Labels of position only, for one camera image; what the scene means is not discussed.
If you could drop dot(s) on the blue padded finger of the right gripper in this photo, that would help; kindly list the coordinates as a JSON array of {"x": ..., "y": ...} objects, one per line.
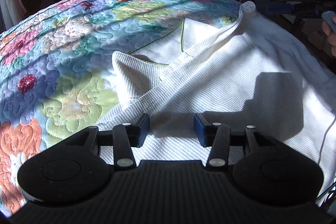
[{"x": 273, "y": 7}]

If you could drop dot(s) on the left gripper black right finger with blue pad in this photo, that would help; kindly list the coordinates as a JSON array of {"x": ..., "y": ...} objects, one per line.
[{"x": 219, "y": 137}]

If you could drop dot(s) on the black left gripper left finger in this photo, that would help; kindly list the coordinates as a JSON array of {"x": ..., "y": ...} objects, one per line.
[{"x": 122, "y": 138}]

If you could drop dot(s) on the white waffle knit garment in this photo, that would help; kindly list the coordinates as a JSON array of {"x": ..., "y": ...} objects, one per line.
[{"x": 250, "y": 72}]

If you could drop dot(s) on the person's right hand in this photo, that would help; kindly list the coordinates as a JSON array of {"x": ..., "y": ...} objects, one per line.
[{"x": 331, "y": 37}]

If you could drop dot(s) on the colourful floral quilted bedspread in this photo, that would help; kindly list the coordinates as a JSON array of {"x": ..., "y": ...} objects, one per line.
[{"x": 57, "y": 75}]

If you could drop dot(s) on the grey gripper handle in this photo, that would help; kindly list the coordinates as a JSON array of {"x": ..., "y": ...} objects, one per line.
[{"x": 328, "y": 16}]

